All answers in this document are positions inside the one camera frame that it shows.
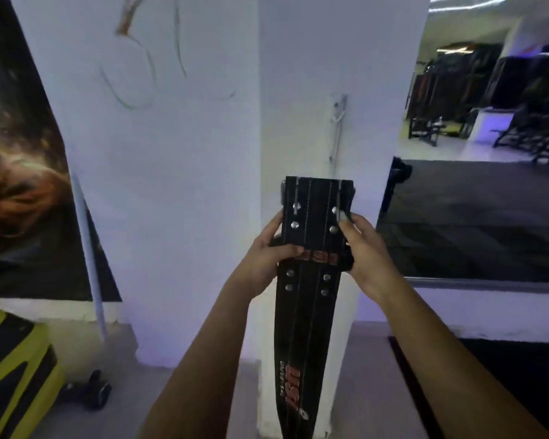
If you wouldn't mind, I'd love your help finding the person's right hand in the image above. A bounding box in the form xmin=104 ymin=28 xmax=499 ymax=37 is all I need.
xmin=338 ymin=213 xmax=405 ymax=306

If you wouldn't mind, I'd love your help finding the person's left hand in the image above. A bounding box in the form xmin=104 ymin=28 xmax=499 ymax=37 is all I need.
xmin=228 ymin=211 xmax=305 ymax=301

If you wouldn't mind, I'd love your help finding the black leather weightlifting belt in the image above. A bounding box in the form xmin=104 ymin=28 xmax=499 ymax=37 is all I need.
xmin=273 ymin=176 xmax=356 ymax=439

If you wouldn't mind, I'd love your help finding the person's right forearm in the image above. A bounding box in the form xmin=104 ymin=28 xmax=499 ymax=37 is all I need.
xmin=378 ymin=278 xmax=549 ymax=439

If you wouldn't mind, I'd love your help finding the person's left forearm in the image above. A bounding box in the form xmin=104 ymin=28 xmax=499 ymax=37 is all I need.
xmin=139 ymin=282 xmax=252 ymax=439

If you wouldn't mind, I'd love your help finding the white pole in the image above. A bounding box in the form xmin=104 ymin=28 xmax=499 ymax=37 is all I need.
xmin=70 ymin=171 xmax=108 ymax=341

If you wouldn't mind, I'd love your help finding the black floor mat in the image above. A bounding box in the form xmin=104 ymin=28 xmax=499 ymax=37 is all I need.
xmin=388 ymin=336 xmax=549 ymax=439

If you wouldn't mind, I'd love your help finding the black dumbbell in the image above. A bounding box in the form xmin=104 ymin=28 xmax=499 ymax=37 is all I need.
xmin=57 ymin=370 xmax=113 ymax=411

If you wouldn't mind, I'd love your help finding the yellow and black gym machine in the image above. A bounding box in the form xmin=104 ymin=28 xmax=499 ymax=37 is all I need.
xmin=0 ymin=294 xmax=65 ymax=439

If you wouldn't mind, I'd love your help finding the metal wall hook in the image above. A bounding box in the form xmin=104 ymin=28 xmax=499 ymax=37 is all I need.
xmin=328 ymin=93 xmax=348 ymax=164

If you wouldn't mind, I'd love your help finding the large wall mirror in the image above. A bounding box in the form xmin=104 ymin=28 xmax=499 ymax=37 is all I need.
xmin=376 ymin=0 xmax=549 ymax=285

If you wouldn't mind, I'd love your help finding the dark wall poster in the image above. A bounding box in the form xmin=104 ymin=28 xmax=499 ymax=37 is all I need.
xmin=0 ymin=0 xmax=122 ymax=303

